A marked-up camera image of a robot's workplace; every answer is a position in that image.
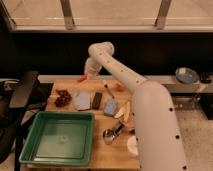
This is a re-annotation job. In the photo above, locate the light blue sponge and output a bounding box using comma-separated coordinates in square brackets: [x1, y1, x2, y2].
[73, 92, 90, 111]

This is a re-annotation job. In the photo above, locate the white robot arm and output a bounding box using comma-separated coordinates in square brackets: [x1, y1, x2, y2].
[85, 42, 188, 171]

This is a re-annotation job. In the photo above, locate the yellow banana slice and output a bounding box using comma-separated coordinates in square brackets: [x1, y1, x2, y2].
[115, 101, 131, 122]

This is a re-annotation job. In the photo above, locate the black handled knife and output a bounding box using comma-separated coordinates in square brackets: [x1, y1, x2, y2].
[129, 128, 135, 134]

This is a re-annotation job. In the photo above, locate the green plastic tray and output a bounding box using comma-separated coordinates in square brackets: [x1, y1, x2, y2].
[19, 111, 95, 166]

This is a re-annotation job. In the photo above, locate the black rectangular block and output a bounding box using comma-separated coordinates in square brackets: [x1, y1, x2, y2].
[92, 92, 102, 109]

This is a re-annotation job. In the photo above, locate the orange fruit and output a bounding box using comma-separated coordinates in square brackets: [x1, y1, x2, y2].
[115, 83, 125, 92]

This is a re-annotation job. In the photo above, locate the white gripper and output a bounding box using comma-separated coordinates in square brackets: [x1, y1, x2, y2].
[84, 57, 102, 79]

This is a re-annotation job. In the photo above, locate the black chair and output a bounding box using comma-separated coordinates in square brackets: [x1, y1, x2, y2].
[0, 71, 46, 171]

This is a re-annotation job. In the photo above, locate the wooden table board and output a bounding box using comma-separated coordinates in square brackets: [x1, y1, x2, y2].
[29, 80, 140, 171]

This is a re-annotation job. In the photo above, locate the white round lid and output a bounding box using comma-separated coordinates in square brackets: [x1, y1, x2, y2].
[127, 136, 138, 156]

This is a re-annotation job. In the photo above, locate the metal measuring cup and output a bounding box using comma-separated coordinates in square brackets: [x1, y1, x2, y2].
[103, 121, 125, 145]

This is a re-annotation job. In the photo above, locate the grey blue plate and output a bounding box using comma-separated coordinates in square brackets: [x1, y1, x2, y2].
[175, 67, 199, 84]

